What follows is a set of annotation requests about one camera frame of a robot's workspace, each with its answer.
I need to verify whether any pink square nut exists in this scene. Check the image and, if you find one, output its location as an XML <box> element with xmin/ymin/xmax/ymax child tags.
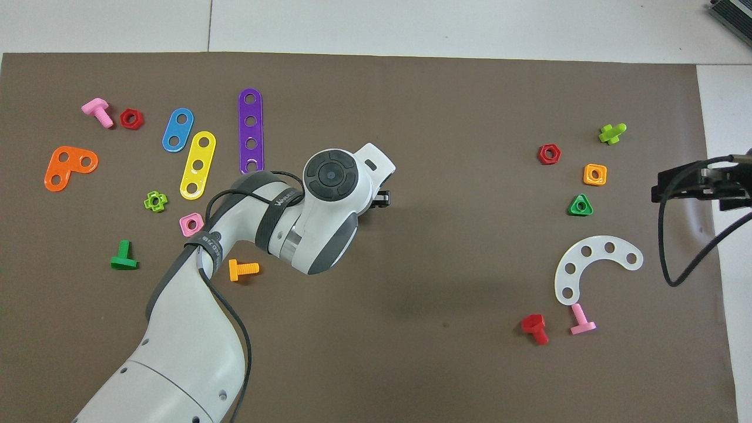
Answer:
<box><xmin>179</xmin><ymin>212</ymin><xmax>206</xmax><ymax>238</ymax></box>

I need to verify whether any lime green cross-head bolt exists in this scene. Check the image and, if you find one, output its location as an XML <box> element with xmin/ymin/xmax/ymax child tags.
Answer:
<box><xmin>598</xmin><ymin>123</ymin><xmax>627</xmax><ymax>146</ymax></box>

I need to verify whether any orange plastic bolt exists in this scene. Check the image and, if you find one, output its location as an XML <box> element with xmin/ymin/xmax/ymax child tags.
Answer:
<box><xmin>228</xmin><ymin>258</ymin><xmax>260</xmax><ymax>283</ymax></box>

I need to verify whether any purple four-hole plate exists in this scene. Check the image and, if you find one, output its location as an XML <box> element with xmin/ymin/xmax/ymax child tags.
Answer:
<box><xmin>238</xmin><ymin>88</ymin><xmax>265</xmax><ymax>176</ymax></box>

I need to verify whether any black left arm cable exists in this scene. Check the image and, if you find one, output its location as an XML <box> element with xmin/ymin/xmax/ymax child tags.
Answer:
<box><xmin>197</xmin><ymin>170</ymin><xmax>306</xmax><ymax>423</ymax></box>

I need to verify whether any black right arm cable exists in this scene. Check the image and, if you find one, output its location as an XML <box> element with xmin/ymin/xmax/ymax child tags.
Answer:
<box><xmin>658</xmin><ymin>154</ymin><xmax>752</xmax><ymax>288</ymax></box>

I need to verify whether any white curved five-hole plate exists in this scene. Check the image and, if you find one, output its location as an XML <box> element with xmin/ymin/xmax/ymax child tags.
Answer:
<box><xmin>554</xmin><ymin>236</ymin><xmax>644</xmax><ymax>307</ymax></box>

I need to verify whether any grey ribbed device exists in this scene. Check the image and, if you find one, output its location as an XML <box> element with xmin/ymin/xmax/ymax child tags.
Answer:
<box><xmin>707</xmin><ymin>0</ymin><xmax>752</xmax><ymax>33</ymax></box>

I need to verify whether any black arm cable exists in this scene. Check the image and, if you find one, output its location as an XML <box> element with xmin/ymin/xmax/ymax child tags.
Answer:
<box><xmin>197</xmin><ymin>170</ymin><xmax>306</xmax><ymax>423</ymax></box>
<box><xmin>658</xmin><ymin>154</ymin><xmax>752</xmax><ymax>288</ymax></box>

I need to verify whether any yellow three-hole plate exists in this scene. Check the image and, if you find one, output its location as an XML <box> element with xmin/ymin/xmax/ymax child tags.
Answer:
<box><xmin>179</xmin><ymin>130</ymin><xmax>217</xmax><ymax>201</ymax></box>

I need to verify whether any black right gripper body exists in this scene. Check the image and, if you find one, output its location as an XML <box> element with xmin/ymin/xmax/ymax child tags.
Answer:
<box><xmin>699</xmin><ymin>164</ymin><xmax>752</xmax><ymax>200</ymax></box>

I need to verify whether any brown table mat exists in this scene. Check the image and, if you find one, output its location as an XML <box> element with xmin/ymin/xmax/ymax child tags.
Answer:
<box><xmin>0</xmin><ymin>52</ymin><xmax>738</xmax><ymax>423</ymax></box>

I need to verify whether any green plastic bolt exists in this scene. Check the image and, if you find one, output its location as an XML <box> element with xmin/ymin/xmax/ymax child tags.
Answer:
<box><xmin>110</xmin><ymin>240</ymin><xmax>139</xmax><ymax>271</ymax></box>

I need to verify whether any blue two-hole plate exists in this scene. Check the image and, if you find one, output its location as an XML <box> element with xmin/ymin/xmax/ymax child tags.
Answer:
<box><xmin>162</xmin><ymin>108</ymin><xmax>195</xmax><ymax>153</ymax></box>

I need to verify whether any orange three-hole corner plate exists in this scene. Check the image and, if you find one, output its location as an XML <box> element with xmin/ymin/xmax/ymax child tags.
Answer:
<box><xmin>44</xmin><ymin>146</ymin><xmax>99</xmax><ymax>193</ymax></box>

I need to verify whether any pink plastic bolt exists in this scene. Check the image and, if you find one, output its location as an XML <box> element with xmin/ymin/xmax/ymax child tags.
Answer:
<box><xmin>569</xmin><ymin>303</ymin><xmax>597</xmax><ymax>336</ymax></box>
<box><xmin>81</xmin><ymin>98</ymin><xmax>115</xmax><ymax>129</ymax></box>

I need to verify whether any red plastic bolt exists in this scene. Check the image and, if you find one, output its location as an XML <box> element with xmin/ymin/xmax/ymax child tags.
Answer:
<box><xmin>521</xmin><ymin>314</ymin><xmax>550</xmax><ymax>345</ymax></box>

